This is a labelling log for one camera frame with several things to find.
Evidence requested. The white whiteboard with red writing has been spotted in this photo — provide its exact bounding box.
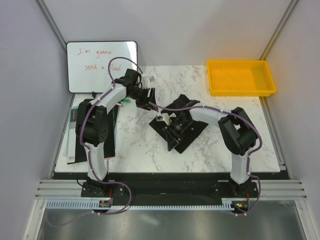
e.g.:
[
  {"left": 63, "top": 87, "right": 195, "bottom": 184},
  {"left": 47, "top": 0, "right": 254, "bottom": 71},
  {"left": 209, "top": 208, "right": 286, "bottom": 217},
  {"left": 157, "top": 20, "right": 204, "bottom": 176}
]
[{"left": 66, "top": 40, "right": 138, "bottom": 94}]

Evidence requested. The green cap marker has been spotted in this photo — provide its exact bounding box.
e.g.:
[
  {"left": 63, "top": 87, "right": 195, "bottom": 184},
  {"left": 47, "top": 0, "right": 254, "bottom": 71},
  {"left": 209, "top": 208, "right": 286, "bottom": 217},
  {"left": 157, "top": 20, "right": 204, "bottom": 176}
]
[{"left": 123, "top": 98, "right": 131, "bottom": 103}]

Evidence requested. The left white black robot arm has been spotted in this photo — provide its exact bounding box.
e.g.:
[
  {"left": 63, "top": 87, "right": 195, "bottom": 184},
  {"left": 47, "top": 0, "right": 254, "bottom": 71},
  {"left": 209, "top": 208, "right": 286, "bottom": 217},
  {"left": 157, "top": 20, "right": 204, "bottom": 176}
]
[{"left": 75, "top": 69, "right": 158, "bottom": 197}]

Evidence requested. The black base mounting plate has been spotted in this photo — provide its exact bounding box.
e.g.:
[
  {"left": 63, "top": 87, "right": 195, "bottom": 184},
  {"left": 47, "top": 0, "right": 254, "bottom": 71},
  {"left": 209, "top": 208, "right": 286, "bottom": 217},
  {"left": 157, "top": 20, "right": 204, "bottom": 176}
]
[{"left": 81, "top": 173, "right": 258, "bottom": 205}]

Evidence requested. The white slotted cable duct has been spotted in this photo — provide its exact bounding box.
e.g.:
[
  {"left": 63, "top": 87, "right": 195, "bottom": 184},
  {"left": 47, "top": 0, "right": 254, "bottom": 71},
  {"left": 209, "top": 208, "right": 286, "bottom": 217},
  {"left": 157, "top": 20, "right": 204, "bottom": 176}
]
[{"left": 45, "top": 199, "right": 238, "bottom": 211}]

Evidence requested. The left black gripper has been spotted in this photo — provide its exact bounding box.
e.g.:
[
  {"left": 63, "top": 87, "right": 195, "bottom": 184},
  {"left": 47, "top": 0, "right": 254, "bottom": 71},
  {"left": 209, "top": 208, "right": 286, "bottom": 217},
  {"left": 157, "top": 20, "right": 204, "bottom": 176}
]
[{"left": 128, "top": 87, "right": 158, "bottom": 112}]

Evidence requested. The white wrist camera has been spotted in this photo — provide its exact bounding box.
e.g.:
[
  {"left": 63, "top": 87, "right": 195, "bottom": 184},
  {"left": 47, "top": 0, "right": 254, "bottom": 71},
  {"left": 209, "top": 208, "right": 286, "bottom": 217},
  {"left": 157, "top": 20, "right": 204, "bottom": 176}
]
[
  {"left": 156, "top": 113, "right": 171, "bottom": 125},
  {"left": 143, "top": 76, "right": 155, "bottom": 87}
]

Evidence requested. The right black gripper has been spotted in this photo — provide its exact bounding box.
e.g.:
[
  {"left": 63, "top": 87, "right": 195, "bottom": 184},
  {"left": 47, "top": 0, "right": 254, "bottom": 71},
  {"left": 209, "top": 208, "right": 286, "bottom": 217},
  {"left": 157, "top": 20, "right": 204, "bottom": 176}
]
[{"left": 163, "top": 116, "right": 193, "bottom": 150}]

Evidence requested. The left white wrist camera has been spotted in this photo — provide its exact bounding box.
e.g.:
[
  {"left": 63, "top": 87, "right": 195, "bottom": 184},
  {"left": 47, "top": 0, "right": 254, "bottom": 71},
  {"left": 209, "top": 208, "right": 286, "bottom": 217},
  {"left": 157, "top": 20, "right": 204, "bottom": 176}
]
[{"left": 143, "top": 76, "right": 155, "bottom": 87}]

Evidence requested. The teal and white packaging board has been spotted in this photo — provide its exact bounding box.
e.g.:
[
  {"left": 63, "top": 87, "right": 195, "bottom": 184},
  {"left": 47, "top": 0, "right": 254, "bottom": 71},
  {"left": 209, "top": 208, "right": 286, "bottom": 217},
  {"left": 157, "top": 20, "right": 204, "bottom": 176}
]
[{"left": 66, "top": 106, "right": 87, "bottom": 165}]

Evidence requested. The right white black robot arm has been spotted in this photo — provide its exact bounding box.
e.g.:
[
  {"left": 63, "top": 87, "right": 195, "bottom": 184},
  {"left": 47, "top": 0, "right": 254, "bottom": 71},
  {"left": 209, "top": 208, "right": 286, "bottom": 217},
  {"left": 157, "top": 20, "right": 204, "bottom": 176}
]
[{"left": 161, "top": 103, "right": 263, "bottom": 197}]

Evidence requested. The purple cable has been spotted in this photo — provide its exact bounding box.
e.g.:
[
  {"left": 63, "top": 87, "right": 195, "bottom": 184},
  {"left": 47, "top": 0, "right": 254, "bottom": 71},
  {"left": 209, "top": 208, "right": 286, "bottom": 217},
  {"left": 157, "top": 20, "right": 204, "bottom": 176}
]
[
  {"left": 149, "top": 101, "right": 263, "bottom": 216},
  {"left": 44, "top": 57, "right": 145, "bottom": 227}
]

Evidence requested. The black long sleeve shirt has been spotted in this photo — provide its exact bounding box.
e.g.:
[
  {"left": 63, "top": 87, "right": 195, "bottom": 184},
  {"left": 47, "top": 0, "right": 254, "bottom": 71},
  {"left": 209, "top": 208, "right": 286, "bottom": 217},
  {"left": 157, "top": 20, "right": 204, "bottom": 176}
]
[{"left": 149, "top": 109, "right": 208, "bottom": 154}]

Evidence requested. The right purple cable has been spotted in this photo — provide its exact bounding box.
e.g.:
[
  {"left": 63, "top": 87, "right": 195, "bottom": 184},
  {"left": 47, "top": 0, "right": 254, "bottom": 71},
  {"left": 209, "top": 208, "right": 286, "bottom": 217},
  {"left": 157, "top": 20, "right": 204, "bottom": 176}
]
[{"left": 149, "top": 101, "right": 263, "bottom": 216}]

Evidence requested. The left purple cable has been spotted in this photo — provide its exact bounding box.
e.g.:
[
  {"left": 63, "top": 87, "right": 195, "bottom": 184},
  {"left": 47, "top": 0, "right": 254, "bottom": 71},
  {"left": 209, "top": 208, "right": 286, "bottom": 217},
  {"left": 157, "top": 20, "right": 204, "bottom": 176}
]
[{"left": 44, "top": 57, "right": 145, "bottom": 227}]

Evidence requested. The aluminium frame rail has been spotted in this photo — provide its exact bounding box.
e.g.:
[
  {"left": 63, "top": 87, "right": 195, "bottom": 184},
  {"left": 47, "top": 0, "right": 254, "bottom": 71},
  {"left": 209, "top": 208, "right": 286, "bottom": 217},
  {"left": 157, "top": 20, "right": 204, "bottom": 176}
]
[{"left": 35, "top": 179, "right": 307, "bottom": 201}]

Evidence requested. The yellow plastic bin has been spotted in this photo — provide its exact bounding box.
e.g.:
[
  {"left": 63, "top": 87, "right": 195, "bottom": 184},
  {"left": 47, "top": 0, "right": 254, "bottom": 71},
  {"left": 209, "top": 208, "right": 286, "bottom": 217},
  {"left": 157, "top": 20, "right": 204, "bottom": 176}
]
[{"left": 206, "top": 59, "right": 277, "bottom": 97}]

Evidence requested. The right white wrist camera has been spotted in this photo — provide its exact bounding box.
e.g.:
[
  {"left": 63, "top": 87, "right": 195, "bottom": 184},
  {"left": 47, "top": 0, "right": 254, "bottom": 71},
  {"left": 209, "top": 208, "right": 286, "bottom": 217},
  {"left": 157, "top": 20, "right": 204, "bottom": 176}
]
[{"left": 156, "top": 113, "right": 171, "bottom": 125}]

